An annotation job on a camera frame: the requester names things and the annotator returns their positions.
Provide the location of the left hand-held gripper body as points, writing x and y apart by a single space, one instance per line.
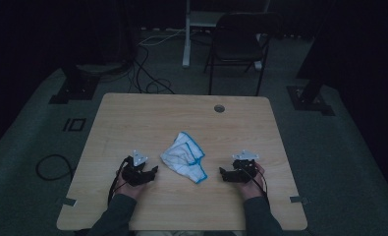
134 173

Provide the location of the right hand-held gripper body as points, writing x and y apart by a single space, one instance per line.
244 168

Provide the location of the white cloth with blue edging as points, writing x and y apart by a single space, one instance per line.
181 157

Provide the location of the person's left hand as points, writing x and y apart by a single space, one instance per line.
132 191

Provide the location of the person's right hand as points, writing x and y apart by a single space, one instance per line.
253 190

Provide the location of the grey tape strip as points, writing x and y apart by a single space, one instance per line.
299 199
69 201

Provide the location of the black stand base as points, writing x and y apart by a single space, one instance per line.
309 100
75 88

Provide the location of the black folding chair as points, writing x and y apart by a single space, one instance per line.
237 49

